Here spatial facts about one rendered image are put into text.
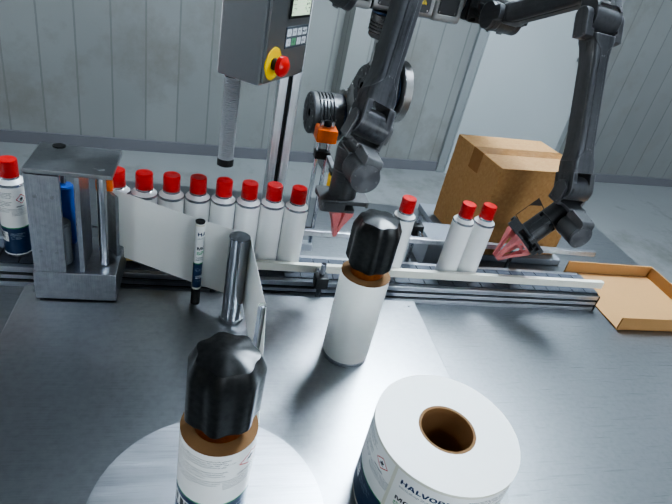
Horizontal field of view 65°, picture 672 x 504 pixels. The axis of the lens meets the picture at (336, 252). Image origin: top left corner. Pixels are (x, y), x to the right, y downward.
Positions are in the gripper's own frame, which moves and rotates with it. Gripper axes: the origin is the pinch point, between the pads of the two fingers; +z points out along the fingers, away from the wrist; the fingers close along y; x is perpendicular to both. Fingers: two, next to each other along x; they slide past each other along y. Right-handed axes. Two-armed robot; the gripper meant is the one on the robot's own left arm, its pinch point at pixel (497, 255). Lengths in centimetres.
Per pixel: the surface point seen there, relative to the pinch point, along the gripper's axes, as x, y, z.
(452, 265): -8.6, 2.8, 10.0
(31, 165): -89, 13, 50
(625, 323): 31.9, 14.0, -15.1
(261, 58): -74, 0, 12
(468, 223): -15.9, 2.2, 0.9
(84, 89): -70, -258, 141
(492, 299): 5.6, 6.1, 7.6
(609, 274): 45, -11, -23
